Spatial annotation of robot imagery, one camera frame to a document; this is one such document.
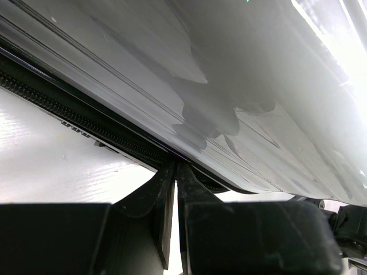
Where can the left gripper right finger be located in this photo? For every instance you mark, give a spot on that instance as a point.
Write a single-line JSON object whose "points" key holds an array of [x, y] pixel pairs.
{"points": [[216, 237]]}

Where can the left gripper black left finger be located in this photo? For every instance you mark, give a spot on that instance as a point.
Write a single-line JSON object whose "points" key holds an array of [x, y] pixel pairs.
{"points": [[131, 236]]}

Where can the black suitcase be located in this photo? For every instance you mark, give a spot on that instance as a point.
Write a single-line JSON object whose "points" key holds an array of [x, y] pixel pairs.
{"points": [[262, 96]]}

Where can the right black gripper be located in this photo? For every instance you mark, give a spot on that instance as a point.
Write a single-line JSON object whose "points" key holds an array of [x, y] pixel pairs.
{"points": [[349, 229]]}

